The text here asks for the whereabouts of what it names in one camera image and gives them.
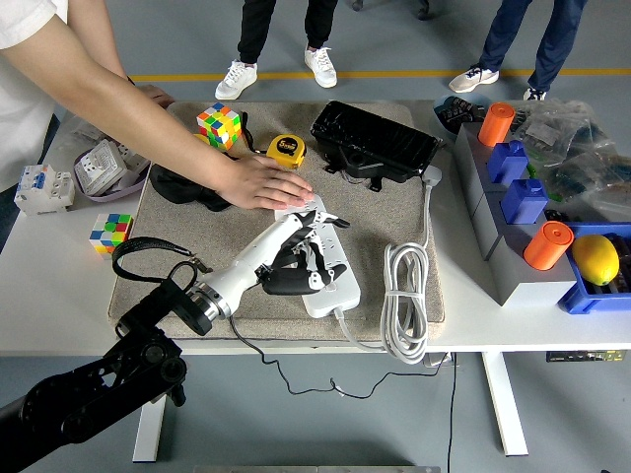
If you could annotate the blue bowl of parts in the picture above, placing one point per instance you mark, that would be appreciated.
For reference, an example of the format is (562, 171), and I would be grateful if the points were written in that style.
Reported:
(456, 113)

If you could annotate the white table leg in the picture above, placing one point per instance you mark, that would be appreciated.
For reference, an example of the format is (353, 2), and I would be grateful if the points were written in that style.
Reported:
(505, 409)
(150, 428)

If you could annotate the pile of clear parts bags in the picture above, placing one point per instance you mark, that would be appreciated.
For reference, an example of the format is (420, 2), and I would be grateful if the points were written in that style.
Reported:
(581, 148)

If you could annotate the yellow lemon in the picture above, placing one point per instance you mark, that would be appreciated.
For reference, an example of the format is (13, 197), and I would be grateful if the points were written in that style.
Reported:
(594, 258)

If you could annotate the blue plastic bin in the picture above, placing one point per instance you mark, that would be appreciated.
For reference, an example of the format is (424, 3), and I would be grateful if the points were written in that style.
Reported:
(574, 300)

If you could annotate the large colourful puzzle cube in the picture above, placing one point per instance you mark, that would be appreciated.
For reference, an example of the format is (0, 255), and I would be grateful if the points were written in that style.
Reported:
(219, 125)

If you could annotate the person's left hand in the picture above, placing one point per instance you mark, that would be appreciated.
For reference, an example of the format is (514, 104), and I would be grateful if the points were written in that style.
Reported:
(158, 96)

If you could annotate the orange cylinder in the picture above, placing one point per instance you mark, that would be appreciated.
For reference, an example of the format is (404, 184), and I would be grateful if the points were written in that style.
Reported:
(495, 125)
(547, 246)

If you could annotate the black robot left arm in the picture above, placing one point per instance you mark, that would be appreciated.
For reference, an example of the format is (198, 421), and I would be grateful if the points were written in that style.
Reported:
(74, 409)

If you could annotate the black table control panel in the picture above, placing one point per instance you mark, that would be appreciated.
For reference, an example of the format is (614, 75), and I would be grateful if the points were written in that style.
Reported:
(581, 356)

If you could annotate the grey-brown mat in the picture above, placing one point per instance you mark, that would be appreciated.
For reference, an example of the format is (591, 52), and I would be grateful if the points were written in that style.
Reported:
(374, 222)

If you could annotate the small colourful puzzle cube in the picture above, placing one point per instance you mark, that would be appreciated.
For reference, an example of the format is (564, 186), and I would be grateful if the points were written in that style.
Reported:
(111, 234)

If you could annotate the white power strip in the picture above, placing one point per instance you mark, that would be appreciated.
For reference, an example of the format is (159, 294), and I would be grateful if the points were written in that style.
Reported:
(340, 295)

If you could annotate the person's right hand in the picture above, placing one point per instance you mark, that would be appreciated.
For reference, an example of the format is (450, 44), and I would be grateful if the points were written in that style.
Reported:
(266, 187)

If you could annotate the dark chair base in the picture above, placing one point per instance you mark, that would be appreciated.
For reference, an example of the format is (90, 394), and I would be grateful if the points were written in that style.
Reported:
(424, 7)
(357, 4)

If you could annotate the person's left forearm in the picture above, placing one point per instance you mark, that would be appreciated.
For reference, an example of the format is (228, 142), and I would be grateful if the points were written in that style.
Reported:
(98, 34)

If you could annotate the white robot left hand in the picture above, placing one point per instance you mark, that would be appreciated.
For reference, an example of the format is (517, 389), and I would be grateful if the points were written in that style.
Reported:
(256, 256)

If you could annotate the yellow tape measure round label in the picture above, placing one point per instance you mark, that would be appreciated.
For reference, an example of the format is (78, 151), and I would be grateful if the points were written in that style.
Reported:
(286, 148)

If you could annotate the grey wristband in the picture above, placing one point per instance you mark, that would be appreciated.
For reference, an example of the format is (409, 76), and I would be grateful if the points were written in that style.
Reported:
(130, 81)

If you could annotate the black cloth pouch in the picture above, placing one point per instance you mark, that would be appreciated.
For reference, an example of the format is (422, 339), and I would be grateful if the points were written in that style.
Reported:
(170, 184)

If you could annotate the grey box stand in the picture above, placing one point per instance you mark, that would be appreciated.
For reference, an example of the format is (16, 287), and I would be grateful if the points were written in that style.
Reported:
(522, 288)

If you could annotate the lavender bowl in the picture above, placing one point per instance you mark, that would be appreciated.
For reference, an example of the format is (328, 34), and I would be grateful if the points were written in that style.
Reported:
(113, 197)

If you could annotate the white circuit breaker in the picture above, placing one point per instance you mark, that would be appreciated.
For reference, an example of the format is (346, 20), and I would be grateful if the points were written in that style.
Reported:
(39, 192)

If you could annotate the green plastic piece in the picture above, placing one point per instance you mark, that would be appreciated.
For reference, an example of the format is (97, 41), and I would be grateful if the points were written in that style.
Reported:
(530, 171)
(555, 197)

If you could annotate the person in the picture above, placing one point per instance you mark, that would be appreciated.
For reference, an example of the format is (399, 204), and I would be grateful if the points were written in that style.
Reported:
(254, 24)
(20, 123)
(503, 29)

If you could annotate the blue plastic block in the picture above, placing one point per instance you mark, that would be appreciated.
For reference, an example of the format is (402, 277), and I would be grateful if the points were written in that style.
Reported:
(508, 165)
(525, 202)

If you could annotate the person's right forearm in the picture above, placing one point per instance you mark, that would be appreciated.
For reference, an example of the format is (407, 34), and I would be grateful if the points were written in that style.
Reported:
(172, 143)

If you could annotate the black plastic-wrapped device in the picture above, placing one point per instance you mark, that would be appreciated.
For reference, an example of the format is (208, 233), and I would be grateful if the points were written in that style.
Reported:
(370, 138)

